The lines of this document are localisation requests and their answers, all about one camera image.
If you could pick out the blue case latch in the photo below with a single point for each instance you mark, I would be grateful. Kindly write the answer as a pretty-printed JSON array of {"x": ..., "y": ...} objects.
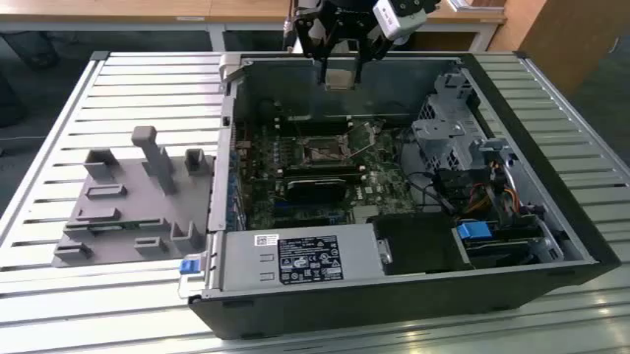
[{"x": 190, "y": 267}]

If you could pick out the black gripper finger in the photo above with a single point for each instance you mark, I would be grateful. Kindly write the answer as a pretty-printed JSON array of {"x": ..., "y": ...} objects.
[
  {"x": 316, "y": 37},
  {"x": 374, "y": 40}
]

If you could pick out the grey parts rack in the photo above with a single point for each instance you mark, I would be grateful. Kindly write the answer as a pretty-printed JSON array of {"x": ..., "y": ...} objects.
[{"x": 133, "y": 206}]

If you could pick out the black RAM slot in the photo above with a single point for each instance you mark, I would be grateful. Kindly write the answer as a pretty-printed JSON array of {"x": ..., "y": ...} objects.
[
  {"x": 320, "y": 171},
  {"x": 316, "y": 127}
]

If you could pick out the silver power supply unit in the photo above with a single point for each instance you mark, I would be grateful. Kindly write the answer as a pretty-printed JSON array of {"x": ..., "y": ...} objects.
[{"x": 246, "y": 258}]

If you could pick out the CPU socket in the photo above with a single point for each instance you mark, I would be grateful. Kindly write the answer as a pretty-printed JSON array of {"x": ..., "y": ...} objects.
[{"x": 325, "y": 150}]

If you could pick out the silver drive cage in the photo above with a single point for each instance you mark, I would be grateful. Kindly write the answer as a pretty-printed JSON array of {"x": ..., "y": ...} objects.
[{"x": 444, "y": 144}]

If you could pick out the green motherboard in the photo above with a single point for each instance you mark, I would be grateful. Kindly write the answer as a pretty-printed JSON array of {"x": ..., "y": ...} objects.
[{"x": 389, "y": 184}]

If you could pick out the black expansion card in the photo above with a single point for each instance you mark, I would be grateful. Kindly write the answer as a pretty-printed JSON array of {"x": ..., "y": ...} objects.
[{"x": 316, "y": 189}]

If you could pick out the blue disk carrier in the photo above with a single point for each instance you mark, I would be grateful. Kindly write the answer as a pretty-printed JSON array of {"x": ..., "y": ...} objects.
[{"x": 473, "y": 231}]

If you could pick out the black open PC case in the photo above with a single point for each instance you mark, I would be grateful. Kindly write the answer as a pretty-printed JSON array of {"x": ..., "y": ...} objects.
[{"x": 444, "y": 298}]

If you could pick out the wooden cabinet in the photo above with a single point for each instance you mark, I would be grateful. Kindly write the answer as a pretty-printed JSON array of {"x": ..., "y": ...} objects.
[{"x": 570, "y": 40}]

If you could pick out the stack of papers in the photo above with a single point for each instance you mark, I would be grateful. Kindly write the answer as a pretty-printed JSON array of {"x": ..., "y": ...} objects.
[{"x": 473, "y": 4}]

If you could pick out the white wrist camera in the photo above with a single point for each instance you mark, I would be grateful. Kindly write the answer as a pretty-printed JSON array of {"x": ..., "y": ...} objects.
[{"x": 400, "y": 20}]

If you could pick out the silver square CPU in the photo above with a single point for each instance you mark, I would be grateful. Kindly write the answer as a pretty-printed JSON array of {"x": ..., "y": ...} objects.
[{"x": 341, "y": 78}]

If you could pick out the black fan shroud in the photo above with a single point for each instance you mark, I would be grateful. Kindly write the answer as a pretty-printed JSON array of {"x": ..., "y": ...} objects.
[{"x": 418, "y": 241}]

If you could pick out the black disk bay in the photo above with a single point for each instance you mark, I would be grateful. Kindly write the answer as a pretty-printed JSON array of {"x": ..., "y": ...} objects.
[{"x": 502, "y": 252}]

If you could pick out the green RAM stick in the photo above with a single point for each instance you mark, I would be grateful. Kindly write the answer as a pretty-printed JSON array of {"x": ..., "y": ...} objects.
[{"x": 114, "y": 225}]

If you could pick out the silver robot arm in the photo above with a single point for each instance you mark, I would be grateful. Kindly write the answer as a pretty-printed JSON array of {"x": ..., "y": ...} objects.
[{"x": 290, "y": 37}]

